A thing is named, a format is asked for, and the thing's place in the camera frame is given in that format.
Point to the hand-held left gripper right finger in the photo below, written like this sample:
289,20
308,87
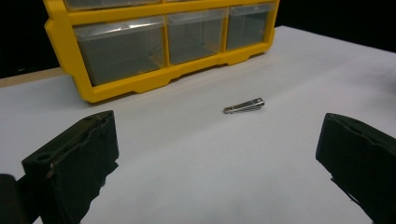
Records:
361,158

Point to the yellow plastic drawer cabinet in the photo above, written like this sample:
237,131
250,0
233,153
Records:
124,87

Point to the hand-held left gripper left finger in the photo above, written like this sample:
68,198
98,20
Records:
74,161

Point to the silver metal nail clipper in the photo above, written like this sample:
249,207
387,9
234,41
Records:
244,106

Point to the clear plastic drawer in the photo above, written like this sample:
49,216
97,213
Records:
109,3
196,37
249,28
121,53

